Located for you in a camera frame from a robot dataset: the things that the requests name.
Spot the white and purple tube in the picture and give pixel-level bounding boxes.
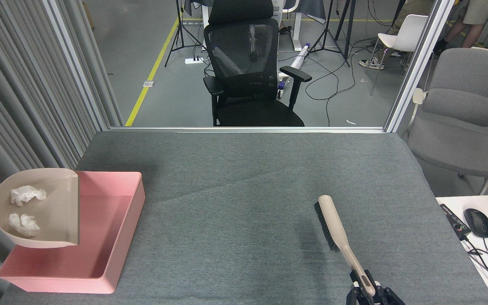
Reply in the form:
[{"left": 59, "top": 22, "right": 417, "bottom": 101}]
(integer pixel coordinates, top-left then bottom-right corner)
[{"left": 277, "top": 42, "right": 311, "bottom": 100}]

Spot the black desk cable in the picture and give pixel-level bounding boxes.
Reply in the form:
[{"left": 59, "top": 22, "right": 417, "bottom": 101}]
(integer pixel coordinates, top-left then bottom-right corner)
[{"left": 460, "top": 235, "right": 488, "bottom": 278}]

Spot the standing person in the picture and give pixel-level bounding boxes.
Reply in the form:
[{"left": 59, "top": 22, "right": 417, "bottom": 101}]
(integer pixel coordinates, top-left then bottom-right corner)
[{"left": 433, "top": 0, "right": 488, "bottom": 55}]

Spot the seated person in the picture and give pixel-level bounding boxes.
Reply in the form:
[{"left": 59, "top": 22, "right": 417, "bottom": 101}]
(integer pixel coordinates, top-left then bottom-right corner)
[{"left": 358, "top": 0, "right": 435, "bottom": 70}]

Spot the grey upholstered chair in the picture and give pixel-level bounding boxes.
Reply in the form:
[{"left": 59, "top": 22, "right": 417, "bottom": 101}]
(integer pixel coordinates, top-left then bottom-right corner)
[{"left": 402, "top": 47, "right": 488, "bottom": 196}]

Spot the white plastic chair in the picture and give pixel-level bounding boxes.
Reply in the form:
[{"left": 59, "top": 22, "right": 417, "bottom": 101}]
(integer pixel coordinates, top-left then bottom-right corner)
[{"left": 365, "top": 14, "right": 429, "bottom": 96}]

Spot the black tripod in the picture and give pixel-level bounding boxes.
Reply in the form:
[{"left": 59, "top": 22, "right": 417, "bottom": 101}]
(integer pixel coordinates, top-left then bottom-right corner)
[
  {"left": 310, "top": 0, "right": 357, "bottom": 67},
  {"left": 164, "top": 0, "right": 206, "bottom": 67}
]

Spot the black audio interface box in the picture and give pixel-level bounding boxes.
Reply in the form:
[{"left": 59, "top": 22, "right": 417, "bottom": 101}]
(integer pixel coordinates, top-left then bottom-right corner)
[{"left": 439, "top": 204, "right": 472, "bottom": 242}]

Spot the pink plastic bin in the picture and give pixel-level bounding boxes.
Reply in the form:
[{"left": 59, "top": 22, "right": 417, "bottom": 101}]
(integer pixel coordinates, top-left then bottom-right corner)
[{"left": 0, "top": 171, "right": 146, "bottom": 294}]

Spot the beige plastic dustpan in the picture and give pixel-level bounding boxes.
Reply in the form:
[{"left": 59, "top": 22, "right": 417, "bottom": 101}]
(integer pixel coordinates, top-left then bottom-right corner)
[{"left": 0, "top": 168, "right": 79, "bottom": 249}]

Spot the black computer mouse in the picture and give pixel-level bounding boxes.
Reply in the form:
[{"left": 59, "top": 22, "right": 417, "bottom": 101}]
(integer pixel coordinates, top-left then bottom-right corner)
[{"left": 463, "top": 208, "right": 488, "bottom": 238}]

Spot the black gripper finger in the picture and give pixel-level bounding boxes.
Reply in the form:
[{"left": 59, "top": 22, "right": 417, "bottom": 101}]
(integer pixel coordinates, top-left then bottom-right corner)
[
  {"left": 373, "top": 281, "right": 406, "bottom": 305},
  {"left": 346, "top": 270, "right": 369, "bottom": 305}
]

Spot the silver frame rail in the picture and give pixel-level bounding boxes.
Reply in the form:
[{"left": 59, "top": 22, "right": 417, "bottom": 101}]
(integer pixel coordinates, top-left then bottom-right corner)
[{"left": 108, "top": 126, "right": 386, "bottom": 134}]

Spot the silver frame post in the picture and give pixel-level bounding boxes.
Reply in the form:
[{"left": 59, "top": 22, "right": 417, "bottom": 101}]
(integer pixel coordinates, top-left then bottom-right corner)
[
  {"left": 384, "top": 0, "right": 456, "bottom": 133},
  {"left": 43, "top": 0, "right": 111, "bottom": 132}
]

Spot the black floor cable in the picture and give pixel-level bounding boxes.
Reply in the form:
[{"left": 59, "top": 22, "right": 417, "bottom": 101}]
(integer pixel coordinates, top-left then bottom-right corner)
[{"left": 278, "top": 40, "right": 401, "bottom": 127}]

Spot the black mesh office chair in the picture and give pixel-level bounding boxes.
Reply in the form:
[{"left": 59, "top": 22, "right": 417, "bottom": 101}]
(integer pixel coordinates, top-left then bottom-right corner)
[{"left": 203, "top": 0, "right": 313, "bottom": 127}]

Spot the beige brush with black bristles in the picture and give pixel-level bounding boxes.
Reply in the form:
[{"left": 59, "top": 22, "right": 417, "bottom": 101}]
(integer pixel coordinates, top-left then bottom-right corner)
[{"left": 314, "top": 195, "right": 377, "bottom": 298}]

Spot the white paper ball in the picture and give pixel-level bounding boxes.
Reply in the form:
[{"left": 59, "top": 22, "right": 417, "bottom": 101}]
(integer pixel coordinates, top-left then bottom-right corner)
[
  {"left": 8, "top": 213, "right": 41, "bottom": 238},
  {"left": 10, "top": 185, "right": 47, "bottom": 207}
]

